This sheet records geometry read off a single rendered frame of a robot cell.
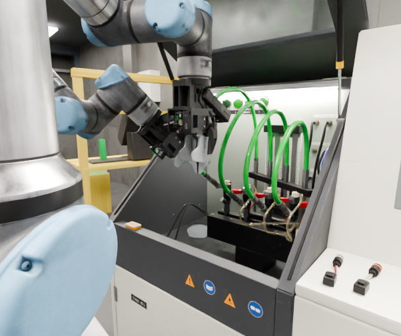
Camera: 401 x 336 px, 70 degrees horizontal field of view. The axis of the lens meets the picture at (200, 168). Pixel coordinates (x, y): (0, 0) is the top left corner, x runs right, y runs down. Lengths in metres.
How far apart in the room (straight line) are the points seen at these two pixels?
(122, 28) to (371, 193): 0.68
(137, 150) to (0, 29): 3.32
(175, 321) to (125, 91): 0.68
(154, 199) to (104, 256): 0.94
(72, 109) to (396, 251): 0.78
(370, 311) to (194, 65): 0.57
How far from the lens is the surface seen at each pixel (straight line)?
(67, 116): 0.63
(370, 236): 0.84
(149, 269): 0.99
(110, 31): 0.60
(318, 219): 0.76
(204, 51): 0.64
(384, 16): 2.72
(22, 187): 0.21
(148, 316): 1.10
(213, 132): 0.64
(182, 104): 0.63
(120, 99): 0.75
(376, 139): 0.85
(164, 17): 0.54
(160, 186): 1.20
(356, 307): 0.66
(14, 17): 0.23
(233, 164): 1.32
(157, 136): 0.77
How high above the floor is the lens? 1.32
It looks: 10 degrees down
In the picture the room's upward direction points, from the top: straight up
